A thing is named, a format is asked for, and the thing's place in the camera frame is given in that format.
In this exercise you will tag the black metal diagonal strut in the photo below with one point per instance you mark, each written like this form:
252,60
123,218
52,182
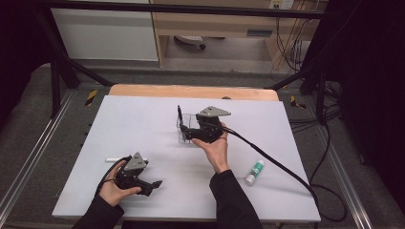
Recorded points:
296,79
73,63

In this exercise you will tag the black metal frame bar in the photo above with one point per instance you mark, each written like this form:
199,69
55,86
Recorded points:
191,8

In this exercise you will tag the aluminium floor rail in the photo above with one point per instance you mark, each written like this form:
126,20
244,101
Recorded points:
347,184
35,152

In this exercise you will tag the person's right hand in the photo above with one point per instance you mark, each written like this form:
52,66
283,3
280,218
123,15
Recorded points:
218,152

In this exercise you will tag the wooden desk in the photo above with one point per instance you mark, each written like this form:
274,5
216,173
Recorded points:
216,27

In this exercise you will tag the dark curtain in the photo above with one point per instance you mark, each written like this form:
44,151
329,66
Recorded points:
19,47
372,79

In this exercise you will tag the white wall socket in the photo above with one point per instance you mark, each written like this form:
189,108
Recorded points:
281,4

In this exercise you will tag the black metal post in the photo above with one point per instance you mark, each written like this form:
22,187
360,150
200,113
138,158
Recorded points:
55,92
321,95

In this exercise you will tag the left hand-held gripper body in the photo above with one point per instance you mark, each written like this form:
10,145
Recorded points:
135,163

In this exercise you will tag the white cabinet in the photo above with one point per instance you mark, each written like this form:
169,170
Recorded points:
105,35

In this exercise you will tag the wooden table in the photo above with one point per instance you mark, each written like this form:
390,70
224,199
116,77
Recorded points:
191,92

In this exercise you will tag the office chair base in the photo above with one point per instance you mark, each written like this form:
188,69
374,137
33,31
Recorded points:
191,40

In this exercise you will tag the clear plastic organizer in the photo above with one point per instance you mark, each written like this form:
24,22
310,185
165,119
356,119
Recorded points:
190,119

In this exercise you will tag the white pen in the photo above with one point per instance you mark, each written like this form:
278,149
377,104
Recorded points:
113,160

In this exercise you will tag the green and white glue stick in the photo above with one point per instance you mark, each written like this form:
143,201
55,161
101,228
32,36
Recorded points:
254,173

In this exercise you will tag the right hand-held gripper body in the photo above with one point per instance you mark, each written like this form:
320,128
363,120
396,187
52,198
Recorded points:
208,127

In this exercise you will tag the person's left hand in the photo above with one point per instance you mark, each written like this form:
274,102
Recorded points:
110,191

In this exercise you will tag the yellow and black tape strip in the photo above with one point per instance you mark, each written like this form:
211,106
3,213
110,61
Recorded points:
297,102
91,97

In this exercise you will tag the black pen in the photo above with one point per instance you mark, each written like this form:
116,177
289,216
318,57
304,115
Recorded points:
179,114

